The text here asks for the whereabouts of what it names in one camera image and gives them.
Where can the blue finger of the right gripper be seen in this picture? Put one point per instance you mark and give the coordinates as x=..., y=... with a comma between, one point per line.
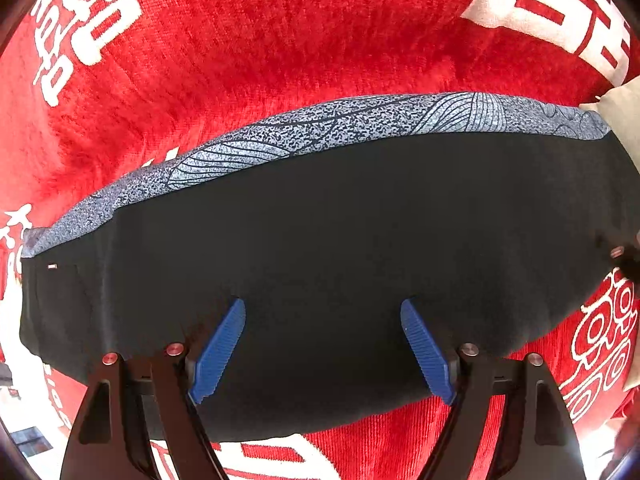
x=627, y=259

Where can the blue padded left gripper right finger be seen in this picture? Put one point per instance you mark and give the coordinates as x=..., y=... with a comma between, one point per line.
x=536, y=438

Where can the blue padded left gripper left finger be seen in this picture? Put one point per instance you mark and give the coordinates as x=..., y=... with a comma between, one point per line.
x=110, y=439

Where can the black pants with blue waistband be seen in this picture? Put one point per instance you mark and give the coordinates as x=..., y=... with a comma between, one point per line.
x=497, y=214

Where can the beige pillow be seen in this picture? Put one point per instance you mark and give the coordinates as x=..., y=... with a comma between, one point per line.
x=620, y=108

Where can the red blanket with white characters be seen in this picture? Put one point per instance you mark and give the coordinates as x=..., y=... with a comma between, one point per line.
x=94, y=90

